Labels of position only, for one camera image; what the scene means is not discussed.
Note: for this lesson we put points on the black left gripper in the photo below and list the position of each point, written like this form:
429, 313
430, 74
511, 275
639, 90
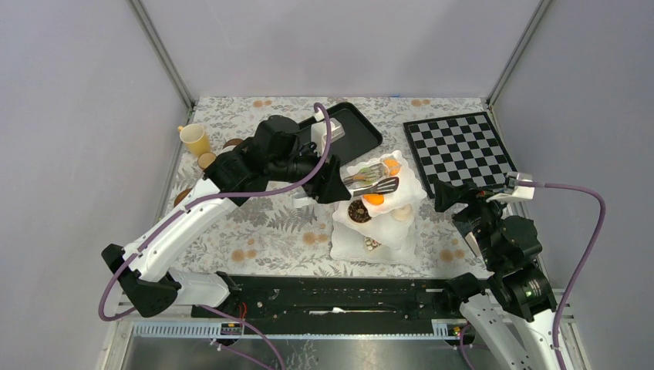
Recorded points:
328, 185

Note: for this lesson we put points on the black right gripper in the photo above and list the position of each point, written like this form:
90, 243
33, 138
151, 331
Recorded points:
446, 193

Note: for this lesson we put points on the cream round mousse cake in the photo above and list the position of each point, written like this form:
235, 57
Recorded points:
402, 213

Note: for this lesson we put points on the orange macaron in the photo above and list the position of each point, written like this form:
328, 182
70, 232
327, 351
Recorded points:
393, 167

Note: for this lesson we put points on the small tan saucer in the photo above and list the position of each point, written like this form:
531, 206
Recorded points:
205, 160

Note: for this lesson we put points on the silver serving tongs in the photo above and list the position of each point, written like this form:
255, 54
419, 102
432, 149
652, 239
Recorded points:
363, 184

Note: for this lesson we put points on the white three-tier dessert stand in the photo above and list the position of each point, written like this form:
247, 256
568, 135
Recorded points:
397, 238

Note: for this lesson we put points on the chocolate sprinkle donut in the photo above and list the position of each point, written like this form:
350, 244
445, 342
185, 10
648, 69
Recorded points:
358, 213

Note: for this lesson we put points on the pink strawberry cake slice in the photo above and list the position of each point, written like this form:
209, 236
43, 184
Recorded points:
371, 244

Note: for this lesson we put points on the orange fish pastry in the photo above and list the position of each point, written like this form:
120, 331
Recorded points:
374, 198

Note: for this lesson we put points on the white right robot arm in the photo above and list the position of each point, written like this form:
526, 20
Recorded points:
515, 313

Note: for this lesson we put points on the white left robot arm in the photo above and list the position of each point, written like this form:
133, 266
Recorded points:
143, 267

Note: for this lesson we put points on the black and grey chessboard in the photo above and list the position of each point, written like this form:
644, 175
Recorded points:
458, 149

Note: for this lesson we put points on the dark brown saucer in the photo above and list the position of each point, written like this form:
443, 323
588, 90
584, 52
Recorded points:
232, 142

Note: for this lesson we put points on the black serving tray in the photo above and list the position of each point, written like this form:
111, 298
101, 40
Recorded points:
359, 136

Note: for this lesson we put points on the yellow cup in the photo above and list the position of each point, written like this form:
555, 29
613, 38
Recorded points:
195, 139

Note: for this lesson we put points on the large brown saucer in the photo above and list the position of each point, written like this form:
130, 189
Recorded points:
183, 198

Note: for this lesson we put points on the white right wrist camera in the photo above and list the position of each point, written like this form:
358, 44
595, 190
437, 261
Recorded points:
512, 190

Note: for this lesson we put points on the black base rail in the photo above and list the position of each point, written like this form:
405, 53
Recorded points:
347, 306

